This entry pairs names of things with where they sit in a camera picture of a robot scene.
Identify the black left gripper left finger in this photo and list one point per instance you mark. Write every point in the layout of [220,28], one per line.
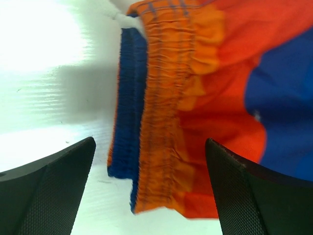
[43,197]

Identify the rainbow striped shorts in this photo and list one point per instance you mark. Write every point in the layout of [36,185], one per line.
[236,71]

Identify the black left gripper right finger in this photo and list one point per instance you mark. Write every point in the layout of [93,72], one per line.
[254,200]

